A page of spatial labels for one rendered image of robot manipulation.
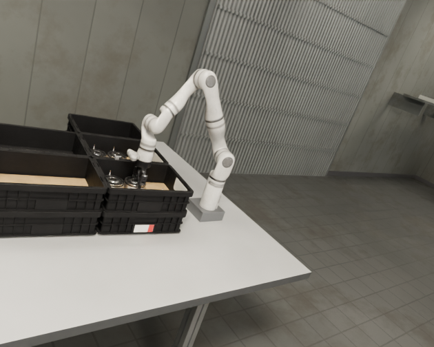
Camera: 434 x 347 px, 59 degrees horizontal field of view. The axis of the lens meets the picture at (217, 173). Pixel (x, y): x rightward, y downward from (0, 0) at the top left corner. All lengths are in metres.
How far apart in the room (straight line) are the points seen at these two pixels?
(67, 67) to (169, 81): 1.00
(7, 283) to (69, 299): 0.20
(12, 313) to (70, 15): 2.64
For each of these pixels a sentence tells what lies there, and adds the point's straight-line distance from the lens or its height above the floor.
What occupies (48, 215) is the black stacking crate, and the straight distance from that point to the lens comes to 1.58.
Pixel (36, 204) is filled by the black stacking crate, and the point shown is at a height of 0.85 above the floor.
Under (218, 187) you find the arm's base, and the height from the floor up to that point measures 0.90.
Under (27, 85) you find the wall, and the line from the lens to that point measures 3.57.
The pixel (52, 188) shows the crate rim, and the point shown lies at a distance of 1.52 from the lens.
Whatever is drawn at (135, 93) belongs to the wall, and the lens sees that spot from 3.86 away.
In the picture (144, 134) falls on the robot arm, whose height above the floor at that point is 1.11.
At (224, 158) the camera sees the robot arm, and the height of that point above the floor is 1.06.
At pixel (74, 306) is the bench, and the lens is 1.36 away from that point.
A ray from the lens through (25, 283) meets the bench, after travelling 1.43.
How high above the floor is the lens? 1.63
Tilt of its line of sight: 20 degrees down
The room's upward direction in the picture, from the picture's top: 19 degrees clockwise
